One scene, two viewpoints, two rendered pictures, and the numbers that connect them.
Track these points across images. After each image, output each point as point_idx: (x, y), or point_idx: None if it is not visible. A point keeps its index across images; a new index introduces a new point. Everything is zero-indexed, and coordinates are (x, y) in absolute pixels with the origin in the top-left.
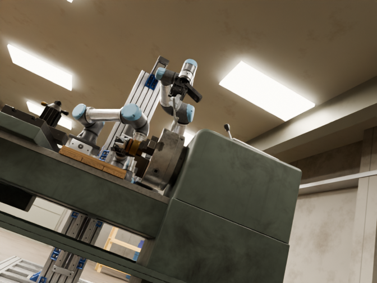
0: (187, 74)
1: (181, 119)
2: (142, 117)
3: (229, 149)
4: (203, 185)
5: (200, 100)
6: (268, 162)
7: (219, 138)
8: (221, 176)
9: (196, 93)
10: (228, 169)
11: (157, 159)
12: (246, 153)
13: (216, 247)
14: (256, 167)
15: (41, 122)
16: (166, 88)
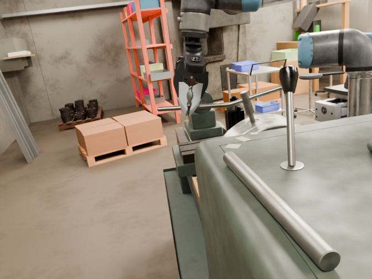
0: (179, 25)
1: None
2: (321, 50)
3: (208, 197)
4: (212, 271)
5: (198, 68)
6: (242, 269)
7: (200, 168)
8: (216, 265)
9: (184, 63)
10: (216, 252)
11: None
12: (218, 216)
13: None
14: (233, 271)
15: (182, 156)
16: (267, 5)
